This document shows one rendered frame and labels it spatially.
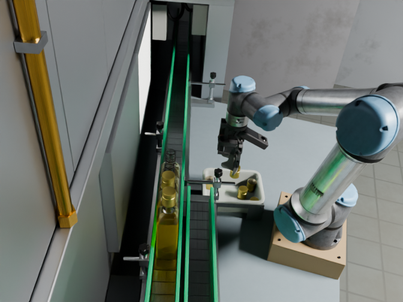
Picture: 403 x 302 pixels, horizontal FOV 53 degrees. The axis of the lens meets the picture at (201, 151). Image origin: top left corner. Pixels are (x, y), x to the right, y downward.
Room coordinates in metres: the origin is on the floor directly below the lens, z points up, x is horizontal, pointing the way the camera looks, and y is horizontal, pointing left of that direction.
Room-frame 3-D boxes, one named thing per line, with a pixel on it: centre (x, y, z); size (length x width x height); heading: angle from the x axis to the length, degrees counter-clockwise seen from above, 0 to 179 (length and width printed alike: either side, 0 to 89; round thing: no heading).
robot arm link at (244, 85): (1.08, -0.11, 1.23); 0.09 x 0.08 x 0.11; 37
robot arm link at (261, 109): (1.01, -0.18, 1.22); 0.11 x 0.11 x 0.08; 37
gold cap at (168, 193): (0.70, 0.07, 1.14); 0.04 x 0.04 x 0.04
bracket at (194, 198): (0.96, -0.02, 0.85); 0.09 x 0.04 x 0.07; 94
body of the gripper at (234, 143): (1.08, -0.10, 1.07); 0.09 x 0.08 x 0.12; 91
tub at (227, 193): (1.09, -0.13, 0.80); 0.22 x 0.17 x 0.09; 94
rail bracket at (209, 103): (1.60, 0.01, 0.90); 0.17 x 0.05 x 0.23; 94
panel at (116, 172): (1.09, 0.23, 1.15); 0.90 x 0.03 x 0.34; 4
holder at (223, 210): (1.08, -0.10, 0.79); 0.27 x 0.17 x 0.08; 94
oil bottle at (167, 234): (0.70, 0.07, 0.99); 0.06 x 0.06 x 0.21; 4
